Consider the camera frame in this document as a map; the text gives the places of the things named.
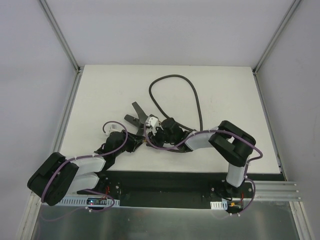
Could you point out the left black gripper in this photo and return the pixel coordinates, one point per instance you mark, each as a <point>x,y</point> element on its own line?
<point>135,143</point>

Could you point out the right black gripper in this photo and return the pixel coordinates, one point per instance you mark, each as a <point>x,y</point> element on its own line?
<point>144,124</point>

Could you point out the dark grey faucet mixer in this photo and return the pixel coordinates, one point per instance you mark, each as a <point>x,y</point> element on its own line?
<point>138,121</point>

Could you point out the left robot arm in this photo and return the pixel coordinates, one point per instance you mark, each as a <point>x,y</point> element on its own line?
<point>57,176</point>

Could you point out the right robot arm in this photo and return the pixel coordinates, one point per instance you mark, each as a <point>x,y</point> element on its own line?
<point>231,142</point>

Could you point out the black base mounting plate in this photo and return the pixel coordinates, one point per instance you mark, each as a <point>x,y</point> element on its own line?
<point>173,190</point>

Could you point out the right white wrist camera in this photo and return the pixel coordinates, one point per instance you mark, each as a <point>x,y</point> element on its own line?
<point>152,123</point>

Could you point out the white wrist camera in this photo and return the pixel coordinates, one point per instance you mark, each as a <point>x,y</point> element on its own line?
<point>112,128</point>
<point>152,123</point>

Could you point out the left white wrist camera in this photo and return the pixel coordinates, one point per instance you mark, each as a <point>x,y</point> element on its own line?
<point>112,128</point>

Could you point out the left white cable duct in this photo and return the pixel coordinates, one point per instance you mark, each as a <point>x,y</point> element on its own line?
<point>83,201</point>

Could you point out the white cable duct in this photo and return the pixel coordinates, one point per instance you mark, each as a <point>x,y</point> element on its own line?
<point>225,205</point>
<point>83,201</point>

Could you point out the right white cable duct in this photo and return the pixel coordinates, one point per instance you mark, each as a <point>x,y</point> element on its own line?
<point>225,205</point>

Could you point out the front aluminium rail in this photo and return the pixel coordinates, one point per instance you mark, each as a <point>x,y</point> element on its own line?
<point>278,191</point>

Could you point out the left aluminium frame post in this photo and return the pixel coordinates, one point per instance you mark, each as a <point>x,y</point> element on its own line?
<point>59,34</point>

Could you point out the aluminium frame post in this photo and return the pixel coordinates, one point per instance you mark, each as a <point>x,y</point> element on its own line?
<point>59,34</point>
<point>289,14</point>

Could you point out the right aluminium frame post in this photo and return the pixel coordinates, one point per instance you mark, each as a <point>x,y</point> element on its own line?
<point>289,14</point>

